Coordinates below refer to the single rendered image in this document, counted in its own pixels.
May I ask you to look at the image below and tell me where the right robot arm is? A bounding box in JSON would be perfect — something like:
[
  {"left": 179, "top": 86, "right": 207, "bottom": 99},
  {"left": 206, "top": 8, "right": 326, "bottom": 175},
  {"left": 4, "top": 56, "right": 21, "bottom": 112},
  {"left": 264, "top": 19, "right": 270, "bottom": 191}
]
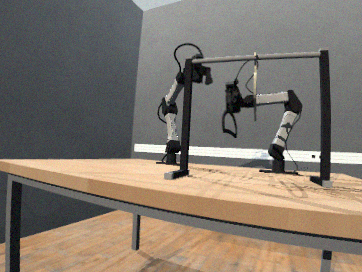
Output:
[{"left": 156, "top": 68, "right": 185, "bottom": 166}]

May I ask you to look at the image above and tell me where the black metal rack frame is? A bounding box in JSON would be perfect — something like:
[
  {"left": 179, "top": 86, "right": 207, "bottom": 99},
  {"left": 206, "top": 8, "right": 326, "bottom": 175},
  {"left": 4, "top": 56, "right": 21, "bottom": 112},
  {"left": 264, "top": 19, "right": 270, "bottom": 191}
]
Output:
[{"left": 164, "top": 47, "right": 332, "bottom": 188}]

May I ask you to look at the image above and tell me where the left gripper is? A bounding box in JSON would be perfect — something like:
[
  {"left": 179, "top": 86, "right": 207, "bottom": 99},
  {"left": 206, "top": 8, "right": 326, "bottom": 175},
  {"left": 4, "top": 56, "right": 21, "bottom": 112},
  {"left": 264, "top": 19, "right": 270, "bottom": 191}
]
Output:
[{"left": 226, "top": 93, "right": 242, "bottom": 113}]

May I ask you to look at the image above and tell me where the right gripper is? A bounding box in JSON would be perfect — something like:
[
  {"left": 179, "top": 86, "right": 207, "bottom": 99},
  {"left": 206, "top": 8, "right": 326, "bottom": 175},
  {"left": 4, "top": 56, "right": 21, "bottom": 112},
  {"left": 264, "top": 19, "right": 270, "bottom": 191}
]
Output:
[{"left": 193, "top": 64, "right": 213, "bottom": 84}]

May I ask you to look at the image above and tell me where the black clothes hanger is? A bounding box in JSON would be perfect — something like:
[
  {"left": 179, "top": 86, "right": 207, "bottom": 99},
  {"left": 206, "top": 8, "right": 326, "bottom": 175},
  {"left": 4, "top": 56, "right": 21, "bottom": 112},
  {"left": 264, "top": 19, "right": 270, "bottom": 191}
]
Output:
[{"left": 222, "top": 88, "right": 237, "bottom": 138}]

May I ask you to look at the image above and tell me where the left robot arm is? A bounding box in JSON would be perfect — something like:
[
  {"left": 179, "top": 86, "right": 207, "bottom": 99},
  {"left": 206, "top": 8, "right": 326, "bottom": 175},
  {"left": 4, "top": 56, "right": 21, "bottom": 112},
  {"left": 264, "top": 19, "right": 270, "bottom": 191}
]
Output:
[{"left": 225, "top": 79, "right": 302, "bottom": 175}]

